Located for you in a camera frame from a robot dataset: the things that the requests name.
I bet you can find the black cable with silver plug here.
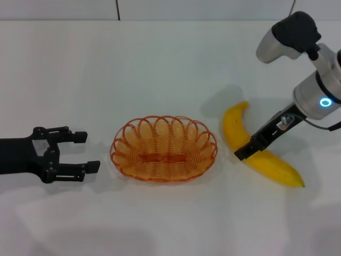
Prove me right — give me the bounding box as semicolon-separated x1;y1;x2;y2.
279;113;336;132

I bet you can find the yellow banana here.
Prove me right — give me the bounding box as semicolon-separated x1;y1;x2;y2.
222;101;305;188

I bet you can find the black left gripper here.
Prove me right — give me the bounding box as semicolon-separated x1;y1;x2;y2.
0;126;101;185

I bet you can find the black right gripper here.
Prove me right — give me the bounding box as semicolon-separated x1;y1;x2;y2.
233;103;305;162

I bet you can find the orange woven plastic basket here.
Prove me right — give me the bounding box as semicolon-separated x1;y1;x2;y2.
109;115;218;183

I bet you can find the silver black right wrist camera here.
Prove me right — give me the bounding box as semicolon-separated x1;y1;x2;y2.
256;11;322;64

